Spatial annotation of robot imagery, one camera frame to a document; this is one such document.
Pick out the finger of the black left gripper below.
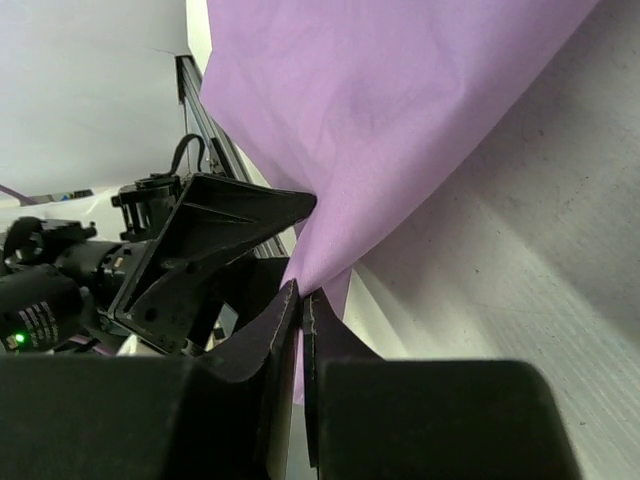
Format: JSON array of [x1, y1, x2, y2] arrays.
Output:
[[108, 174, 316, 355]]

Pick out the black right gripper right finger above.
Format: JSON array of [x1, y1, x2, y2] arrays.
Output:
[[302, 294, 581, 479]]

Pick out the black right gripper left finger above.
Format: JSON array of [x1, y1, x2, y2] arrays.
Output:
[[1, 281, 300, 479]]

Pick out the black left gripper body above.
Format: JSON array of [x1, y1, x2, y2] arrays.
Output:
[[59, 172, 181, 321]]

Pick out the purple trousers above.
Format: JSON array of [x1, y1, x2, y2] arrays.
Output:
[[198, 0, 606, 405]]

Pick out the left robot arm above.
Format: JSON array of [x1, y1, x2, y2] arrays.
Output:
[[1, 174, 316, 356]]

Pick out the aluminium side rail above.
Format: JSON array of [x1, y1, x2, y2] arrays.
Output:
[[174, 54, 291, 261]]

